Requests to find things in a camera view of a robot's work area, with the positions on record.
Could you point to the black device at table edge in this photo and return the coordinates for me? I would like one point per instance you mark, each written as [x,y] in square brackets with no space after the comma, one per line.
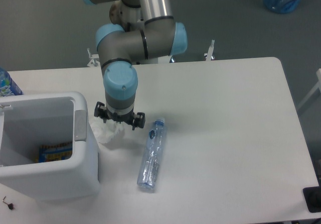
[312,198]

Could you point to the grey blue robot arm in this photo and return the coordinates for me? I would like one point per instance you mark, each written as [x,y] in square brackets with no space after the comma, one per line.
[138,30]

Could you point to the blue yellow snack packet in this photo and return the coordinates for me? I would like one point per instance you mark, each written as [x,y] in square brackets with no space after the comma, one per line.
[56,152]

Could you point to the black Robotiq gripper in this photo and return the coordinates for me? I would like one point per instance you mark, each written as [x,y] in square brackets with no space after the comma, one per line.
[137,120]

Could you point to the blue labelled drink bottle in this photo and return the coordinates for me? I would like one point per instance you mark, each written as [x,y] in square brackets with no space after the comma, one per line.
[8,86]

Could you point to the white plastic wrapper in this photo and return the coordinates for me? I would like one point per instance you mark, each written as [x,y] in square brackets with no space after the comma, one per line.
[105,132]

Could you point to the white metal base frame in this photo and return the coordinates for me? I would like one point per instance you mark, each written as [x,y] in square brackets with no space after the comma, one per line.
[209,55]

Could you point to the crushed clear plastic bottle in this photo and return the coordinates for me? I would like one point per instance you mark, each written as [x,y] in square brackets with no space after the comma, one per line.
[152,156]

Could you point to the white plastic trash can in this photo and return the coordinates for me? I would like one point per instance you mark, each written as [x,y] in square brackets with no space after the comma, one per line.
[29,121]

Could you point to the white furniture leg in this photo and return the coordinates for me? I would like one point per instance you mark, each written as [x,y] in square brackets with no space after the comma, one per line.
[310,97]

